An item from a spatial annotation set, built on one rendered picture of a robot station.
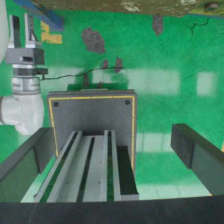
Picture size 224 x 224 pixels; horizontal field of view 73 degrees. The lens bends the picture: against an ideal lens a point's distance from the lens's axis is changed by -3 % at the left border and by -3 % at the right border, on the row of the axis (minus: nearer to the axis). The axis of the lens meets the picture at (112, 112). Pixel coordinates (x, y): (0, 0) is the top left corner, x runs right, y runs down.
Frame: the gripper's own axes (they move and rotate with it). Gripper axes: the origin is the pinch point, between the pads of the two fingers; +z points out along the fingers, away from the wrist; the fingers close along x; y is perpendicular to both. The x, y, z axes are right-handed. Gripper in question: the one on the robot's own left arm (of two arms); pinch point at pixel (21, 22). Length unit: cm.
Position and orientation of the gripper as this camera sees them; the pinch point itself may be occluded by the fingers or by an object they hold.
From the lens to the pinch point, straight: 62.6
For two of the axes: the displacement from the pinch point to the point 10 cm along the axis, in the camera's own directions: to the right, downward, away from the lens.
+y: -3.2, 2.4, -9.1
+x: -9.5, -1.3, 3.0
